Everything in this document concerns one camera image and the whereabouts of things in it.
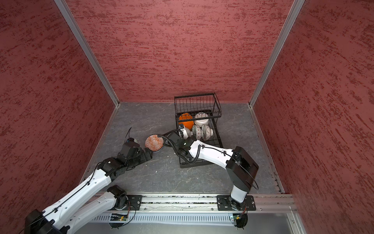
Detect pale green lined bowl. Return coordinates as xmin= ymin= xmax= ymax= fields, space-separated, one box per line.
xmin=181 ymin=127 xmax=192 ymax=139

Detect red patterned bowl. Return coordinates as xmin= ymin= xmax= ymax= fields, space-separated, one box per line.
xmin=145 ymin=135 xmax=164 ymax=152

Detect white lattice patterned bowl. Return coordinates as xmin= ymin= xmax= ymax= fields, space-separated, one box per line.
xmin=201 ymin=124 xmax=214 ymax=141

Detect orange square bowl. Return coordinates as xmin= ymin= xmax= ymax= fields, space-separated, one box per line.
xmin=178 ymin=113 xmax=194 ymax=130

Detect grey green patterned bowl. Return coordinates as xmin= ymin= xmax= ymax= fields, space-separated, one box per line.
xmin=192 ymin=125 xmax=203 ymax=140

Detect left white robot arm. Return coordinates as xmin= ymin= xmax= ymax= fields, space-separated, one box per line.
xmin=22 ymin=140 xmax=153 ymax=234

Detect left corner aluminium profile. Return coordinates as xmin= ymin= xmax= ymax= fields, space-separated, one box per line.
xmin=54 ymin=0 xmax=120 ymax=108

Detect corner aluminium profile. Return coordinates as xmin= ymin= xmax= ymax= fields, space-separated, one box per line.
xmin=54 ymin=0 xmax=120 ymax=108
xmin=249 ymin=0 xmax=305 ymax=108

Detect right corner aluminium profile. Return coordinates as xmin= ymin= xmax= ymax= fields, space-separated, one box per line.
xmin=249 ymin=0 xmax=305 ymax=108

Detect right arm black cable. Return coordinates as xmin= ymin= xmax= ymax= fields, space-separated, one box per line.
xmin=157 ymin=130 xmax=202 ymax=164

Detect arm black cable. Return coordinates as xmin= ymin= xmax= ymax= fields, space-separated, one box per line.
xmin=157 ymin=130 xmax=202 ymax=164
xmin=17 ymin=127 xmax=132 ymax=234

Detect black wire dish rack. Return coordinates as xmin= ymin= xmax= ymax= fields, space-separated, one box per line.
xmin=174 ymin=93 xmax=224 ymax=169

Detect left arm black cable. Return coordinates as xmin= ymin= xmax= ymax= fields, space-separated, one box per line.
xmin=17 ymin=127 xmax=132 ymax=234

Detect perforated cable duct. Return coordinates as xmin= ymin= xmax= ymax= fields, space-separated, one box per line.
xmin=91 ymin=213 xmax=234 ymax=225

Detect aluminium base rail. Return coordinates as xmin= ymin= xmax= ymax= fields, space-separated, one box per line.
xmin=59 ymin=192 xmax=293 ymax=212

